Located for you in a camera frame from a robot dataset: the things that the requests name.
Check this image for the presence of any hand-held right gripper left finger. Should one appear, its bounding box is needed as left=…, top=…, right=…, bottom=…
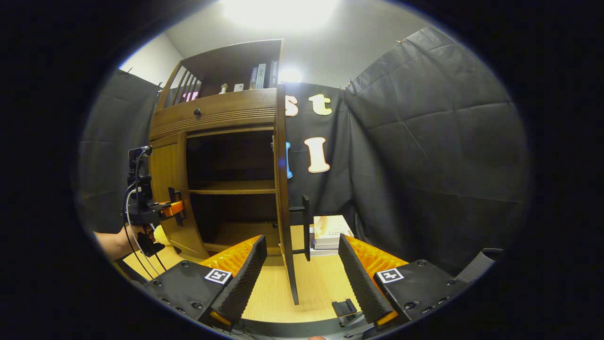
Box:
left=144, top=235, right=268, bottom=329

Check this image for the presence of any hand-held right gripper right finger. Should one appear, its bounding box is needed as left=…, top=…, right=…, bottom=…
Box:
left=338, top=234, right=468, bottom=331

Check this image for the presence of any wooden cabinet door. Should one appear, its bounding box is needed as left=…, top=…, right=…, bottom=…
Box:
left=273, top=85, right=312, bottom=305
left=149, top=132, right=210, bottom=260

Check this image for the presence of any wooden double-door shoe cabinet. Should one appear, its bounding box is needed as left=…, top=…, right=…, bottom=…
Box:
left=149, top=39, right=287, bottom=259

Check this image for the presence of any white flat book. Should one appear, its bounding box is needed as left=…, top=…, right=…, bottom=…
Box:
left=309, top=238, right=343, bottom=257

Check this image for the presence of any cream paperback book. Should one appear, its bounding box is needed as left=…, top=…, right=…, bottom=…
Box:
left=314, top=215, right=354, bottom=247

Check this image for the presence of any wooden drawer with black knob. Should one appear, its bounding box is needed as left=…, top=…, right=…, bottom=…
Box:
left=149, top=88, right=278, bottom=141

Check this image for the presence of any black backdrop cloth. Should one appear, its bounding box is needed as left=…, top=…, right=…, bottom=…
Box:
left=78, top=26, right=529, bottom=274

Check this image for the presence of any large ceiling light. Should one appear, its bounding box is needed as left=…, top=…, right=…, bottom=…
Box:
left=222, top=0, right=340, bottom=31

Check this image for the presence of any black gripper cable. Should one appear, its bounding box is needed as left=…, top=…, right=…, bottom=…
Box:
left=124, top=161, right=167, bottom=280

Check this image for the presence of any grey ribbed strap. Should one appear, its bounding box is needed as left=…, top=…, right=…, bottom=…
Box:
left=455, top=248, right=504, bottom=284

